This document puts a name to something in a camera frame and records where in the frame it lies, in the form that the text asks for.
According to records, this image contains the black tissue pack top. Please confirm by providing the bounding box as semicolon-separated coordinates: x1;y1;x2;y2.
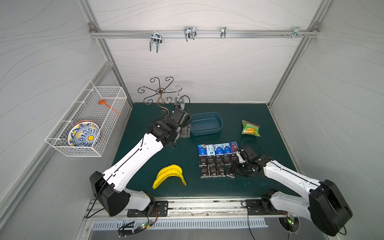
231;154;239;165

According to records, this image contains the white blue tissue pack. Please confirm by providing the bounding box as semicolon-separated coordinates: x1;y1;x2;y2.
206;145;216;156

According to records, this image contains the light blue tissue pack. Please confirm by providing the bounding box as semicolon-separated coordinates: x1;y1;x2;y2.
223;143;232;155
214;144;224;156

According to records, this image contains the aluminium top rail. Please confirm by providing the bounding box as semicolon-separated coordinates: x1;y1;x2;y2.
90;28;321;40

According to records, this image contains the metal hook small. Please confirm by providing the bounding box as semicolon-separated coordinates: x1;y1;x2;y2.
220;27;227;39

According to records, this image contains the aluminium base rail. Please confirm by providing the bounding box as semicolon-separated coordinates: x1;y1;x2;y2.
84;192;311;220

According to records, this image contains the red blue tissue pack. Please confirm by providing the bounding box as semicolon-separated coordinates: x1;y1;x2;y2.
229;142;240;154

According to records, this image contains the blue yellow patterned plate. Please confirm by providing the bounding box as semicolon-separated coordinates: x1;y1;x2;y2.
67;120;100;147

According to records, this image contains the green snack bag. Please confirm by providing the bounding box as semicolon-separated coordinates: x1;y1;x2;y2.
242;120;261;137

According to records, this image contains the metal hook middle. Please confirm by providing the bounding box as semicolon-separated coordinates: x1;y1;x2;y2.
184;27;197;42

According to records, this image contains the metal hook right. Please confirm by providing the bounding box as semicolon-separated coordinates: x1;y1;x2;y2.
282;27;309;39

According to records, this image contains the teal storage box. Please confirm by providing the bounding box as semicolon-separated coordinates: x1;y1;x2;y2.
191;112;224;136

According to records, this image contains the orange spatula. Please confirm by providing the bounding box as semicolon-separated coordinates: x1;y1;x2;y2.
99;99;121;115

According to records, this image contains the metal hook left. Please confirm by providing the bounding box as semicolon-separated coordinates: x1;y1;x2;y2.
150;33;163;53

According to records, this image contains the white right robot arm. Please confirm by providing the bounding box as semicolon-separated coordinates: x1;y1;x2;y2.
234;156;353;237

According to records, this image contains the white wire basket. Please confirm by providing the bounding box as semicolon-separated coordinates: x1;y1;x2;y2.
45;81;127;157

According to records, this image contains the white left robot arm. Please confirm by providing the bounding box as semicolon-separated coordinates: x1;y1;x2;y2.
90;108;191;217

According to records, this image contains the yellow banana bunch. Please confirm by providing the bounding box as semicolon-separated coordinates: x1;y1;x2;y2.
152;165;187;190

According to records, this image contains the dark blue tissue pack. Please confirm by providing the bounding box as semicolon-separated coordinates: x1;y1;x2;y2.
198;144;207;157

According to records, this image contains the copper glass rack stand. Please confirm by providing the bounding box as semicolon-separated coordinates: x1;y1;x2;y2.
137;77;183;118

